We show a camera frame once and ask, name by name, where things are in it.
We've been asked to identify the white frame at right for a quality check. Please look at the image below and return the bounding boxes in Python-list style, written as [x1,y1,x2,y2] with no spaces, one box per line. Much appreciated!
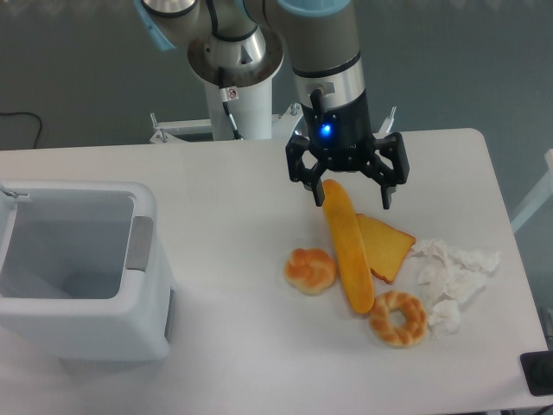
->
[511,149,552,233]

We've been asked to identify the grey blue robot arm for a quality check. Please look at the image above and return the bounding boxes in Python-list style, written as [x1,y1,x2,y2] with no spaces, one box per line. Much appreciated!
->
[137,1,410,206]

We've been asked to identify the black device at edge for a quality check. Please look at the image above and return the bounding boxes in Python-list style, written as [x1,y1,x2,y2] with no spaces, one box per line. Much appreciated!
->
[519,350,552,396]

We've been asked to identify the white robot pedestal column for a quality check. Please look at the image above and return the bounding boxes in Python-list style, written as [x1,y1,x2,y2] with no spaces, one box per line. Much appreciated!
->
[203,78,272,141]

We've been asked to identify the round knotted bread roll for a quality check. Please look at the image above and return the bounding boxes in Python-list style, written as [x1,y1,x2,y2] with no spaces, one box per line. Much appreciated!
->
[283,248,337,296]

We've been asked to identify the toast bread slice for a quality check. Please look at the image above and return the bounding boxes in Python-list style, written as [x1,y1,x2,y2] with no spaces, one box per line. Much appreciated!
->
[356,214,416,284]

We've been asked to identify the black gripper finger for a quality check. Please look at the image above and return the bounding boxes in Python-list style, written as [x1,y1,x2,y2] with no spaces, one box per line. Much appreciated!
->
[362,132,410,210]
[285,136,326,207]

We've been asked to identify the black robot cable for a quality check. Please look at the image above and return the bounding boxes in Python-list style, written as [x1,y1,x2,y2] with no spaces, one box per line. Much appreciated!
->
[217,67,244,141]

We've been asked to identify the long orange baguette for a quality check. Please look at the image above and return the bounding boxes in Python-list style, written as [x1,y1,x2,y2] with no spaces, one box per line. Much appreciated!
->
[322,179,375,314]

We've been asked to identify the crumpled white tissue paper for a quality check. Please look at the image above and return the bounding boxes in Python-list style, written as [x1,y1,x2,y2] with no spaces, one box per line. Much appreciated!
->
[408,239,501,338]

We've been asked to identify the white plastic bin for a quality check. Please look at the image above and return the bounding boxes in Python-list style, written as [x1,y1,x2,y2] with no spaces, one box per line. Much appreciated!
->
[1,180,176,361]

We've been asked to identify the ring shaped braided bread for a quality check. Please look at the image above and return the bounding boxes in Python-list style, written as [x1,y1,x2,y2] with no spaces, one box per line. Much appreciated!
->
[369,290,427,348]

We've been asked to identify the black floor cable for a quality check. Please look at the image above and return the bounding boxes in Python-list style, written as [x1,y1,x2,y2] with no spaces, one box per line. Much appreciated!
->
[0,112,44,150]

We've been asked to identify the white metal base frame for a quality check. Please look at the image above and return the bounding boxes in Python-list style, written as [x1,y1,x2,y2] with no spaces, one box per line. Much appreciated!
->
[149,103,398,144]

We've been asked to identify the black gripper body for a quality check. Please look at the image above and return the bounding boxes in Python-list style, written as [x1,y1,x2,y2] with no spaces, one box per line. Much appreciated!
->
[303,89,374,172]

